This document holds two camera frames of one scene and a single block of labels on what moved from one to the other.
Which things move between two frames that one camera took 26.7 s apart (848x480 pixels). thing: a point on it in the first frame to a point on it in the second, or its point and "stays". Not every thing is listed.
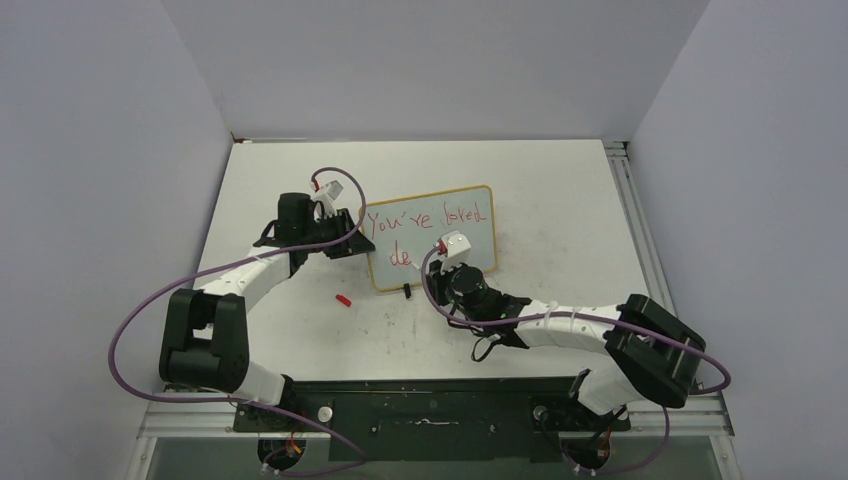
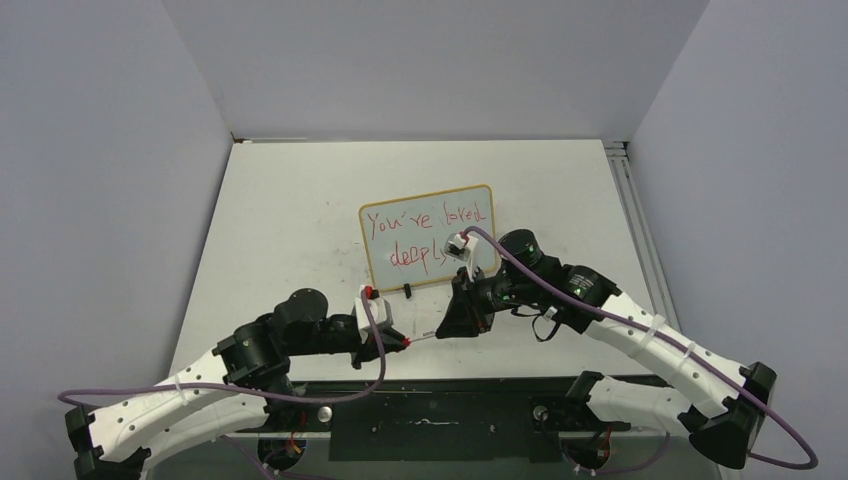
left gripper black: (357, 243) to (365, 351)
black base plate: (433, 420) stays
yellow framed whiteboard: (402, 231) stays
